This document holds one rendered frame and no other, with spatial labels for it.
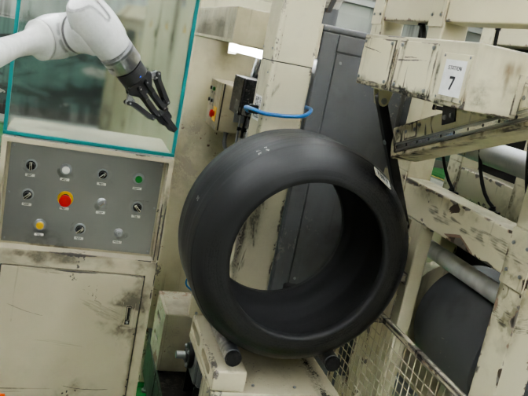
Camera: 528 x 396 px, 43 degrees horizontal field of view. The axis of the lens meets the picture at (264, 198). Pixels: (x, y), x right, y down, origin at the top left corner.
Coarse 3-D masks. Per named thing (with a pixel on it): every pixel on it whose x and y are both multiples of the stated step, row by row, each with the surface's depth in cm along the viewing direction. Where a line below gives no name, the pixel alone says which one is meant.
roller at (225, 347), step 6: (210, 324) 193; (216, 330) 186; (216, 336) 184; (222, 336) 181; (222, 342) 178; (228, 342) 177; (222, 348) 176; (228, 348) 174; (234, 348) 174; (222, 354) 175; (228, 354) 172; (234, 354) 173; (240, 354) 173; (228, 360) 173; (234, 360) 173; (240, 360) 174
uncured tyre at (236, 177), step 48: (240, 144) 177; (288, 144) 165; (336, 144) 169; (192, 192) 177; (240, 192) 160; (384, 192) 169; (192, 240) 164; (384, 240) 173; (192, 288) 169; (240, 288) 197; (288, 288) 203; (336, 288) 203; (384, 288) 176; (240, 336) 170; (288, 336) 173; (336, 336) 176
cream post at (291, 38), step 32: (288, 0) 189; (320, 0) 192; (288, 32) 192; (288, 64) 194; (288, 96) 197; (256, 128) 200; (288, 128) 199; (256, 224) 205; (256, 256) 208; (256, 288) 210
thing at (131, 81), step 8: (136, 72) 169; (144, 72) 171; (120, 80) 171; (128, 80) 170; (136, 80) 170; (144, 80) 175; (128, 88) 173; (136, 88) 174; (144, 88) 176; (136, 96) 175
